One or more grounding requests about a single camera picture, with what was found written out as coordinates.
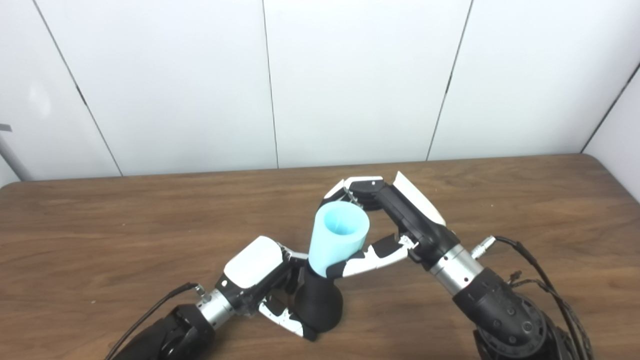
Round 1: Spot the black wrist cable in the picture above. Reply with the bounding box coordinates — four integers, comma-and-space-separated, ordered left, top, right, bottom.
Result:
470, 236, 593, 360
104, 282, 206, 360

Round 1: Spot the black flared nozzle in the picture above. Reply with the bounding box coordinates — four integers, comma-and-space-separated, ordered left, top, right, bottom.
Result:
294, 262, 344, 333

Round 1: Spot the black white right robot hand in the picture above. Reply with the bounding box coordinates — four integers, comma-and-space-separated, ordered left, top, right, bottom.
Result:
320, 171, 461, 279

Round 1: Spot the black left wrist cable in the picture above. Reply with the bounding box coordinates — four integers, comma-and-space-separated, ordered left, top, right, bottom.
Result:
104, 282, 206, 360

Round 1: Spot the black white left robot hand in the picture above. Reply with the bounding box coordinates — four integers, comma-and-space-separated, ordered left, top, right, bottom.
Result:
215, 236, 318, 342

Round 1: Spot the light-blue cylindrical hose piece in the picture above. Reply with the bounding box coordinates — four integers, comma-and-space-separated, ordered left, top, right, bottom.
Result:
308, 201, 371, 278

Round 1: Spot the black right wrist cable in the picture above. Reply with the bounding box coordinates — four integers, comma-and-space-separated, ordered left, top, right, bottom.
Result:
470, 236, 593, 360

